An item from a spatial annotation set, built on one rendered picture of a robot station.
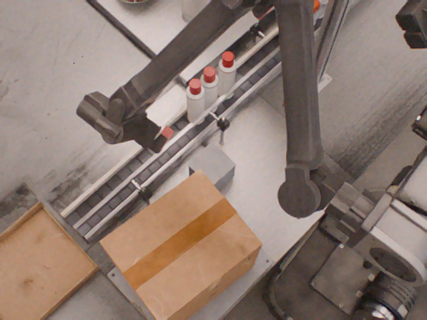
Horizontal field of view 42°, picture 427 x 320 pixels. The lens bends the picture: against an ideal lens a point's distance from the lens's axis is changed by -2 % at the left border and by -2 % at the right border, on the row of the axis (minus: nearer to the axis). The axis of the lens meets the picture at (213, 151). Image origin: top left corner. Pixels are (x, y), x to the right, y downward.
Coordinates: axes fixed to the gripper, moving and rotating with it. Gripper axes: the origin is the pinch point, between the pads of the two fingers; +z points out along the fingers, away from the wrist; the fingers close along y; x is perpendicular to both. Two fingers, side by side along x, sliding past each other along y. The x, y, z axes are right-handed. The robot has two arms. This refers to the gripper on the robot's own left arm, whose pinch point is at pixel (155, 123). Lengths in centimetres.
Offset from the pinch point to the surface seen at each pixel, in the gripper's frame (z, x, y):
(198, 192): 0.6, 8.2, -18.1
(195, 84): 18.4, -8.5, 2.5
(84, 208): 7.7, 36.7, 10.0
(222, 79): 31.8, -10.6, 1.1
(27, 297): -7, 62, 6
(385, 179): 143, 11, -54
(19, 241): -1, 54, 19
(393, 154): 152, 1, -51
